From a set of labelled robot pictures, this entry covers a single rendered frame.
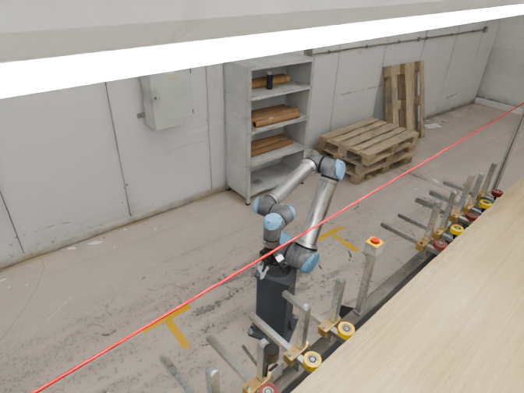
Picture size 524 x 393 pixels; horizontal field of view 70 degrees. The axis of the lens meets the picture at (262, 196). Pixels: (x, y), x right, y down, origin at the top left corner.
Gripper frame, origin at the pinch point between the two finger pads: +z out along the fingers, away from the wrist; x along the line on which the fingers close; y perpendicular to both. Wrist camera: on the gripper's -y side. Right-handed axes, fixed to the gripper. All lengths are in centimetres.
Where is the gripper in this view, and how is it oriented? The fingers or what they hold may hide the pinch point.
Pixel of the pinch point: (272, 274)
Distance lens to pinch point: 211.5
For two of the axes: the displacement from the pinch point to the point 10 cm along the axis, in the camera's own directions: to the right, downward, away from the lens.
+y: -6.1, -4.3, 6.6
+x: -7.9, 3.0, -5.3
